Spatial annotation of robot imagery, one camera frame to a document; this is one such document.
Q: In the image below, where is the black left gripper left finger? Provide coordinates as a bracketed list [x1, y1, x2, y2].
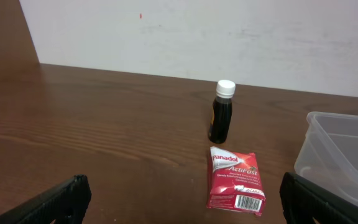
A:
[0, 175, 91, 224]

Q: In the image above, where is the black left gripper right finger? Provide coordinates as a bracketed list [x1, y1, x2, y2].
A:
[280, 172, 358, 224]

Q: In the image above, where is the clear plastic container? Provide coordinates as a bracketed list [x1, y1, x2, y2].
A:
[294, 111, 358, 206]

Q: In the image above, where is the red Panadol ActiFast packet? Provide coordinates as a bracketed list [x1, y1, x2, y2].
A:
[207, 146, 266, 216]

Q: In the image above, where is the dark syrup bottle white cap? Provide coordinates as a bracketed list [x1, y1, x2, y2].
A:
[208, 80, 236, 144]

